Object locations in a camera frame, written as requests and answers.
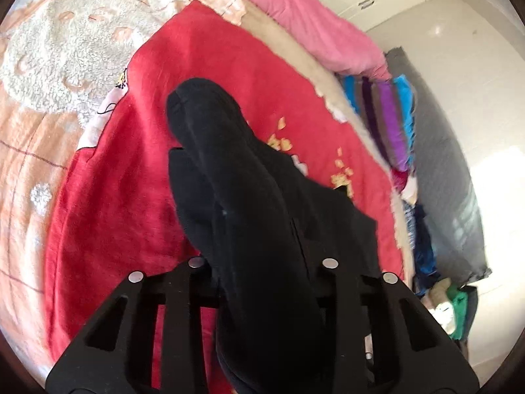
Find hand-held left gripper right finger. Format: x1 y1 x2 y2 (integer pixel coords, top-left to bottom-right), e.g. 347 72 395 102
321 258 480 394

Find striped colourful cloth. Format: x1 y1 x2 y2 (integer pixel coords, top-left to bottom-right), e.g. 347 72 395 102
342 74 418 174

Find red floral blanket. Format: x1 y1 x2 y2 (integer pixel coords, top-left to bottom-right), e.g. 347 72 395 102
43 0 416 394

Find cream fleece blanket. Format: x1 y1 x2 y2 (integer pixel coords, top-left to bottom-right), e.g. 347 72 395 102
0 0 247 378

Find blue cloth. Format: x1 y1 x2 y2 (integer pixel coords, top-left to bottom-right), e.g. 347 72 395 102
412 203 441 282

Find black shirt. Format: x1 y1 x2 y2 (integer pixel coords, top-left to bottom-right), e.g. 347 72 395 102
166 77 380 394

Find green cloth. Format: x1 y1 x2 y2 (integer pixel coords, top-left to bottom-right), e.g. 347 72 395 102
446 286 470 339

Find pink duvet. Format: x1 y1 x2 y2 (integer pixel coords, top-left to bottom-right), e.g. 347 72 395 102
209 0 393 82

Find dark red cloth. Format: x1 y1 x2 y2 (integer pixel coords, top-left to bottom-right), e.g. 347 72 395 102
391 167 413 191

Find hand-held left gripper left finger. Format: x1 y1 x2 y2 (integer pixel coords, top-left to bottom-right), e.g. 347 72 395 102
45 256 219 394

